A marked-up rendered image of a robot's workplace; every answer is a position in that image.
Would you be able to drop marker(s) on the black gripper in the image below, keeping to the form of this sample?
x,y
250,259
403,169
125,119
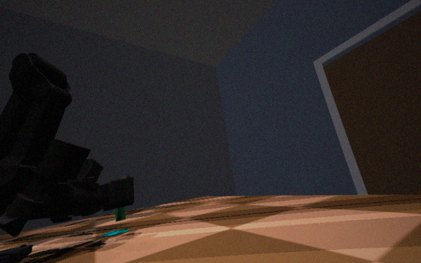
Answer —
x,y
119,192

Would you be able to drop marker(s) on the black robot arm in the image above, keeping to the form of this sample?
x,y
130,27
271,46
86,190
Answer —
x,y
32,161

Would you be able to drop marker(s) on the green rectangular bar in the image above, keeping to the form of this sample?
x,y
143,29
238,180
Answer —
x,y
120,213

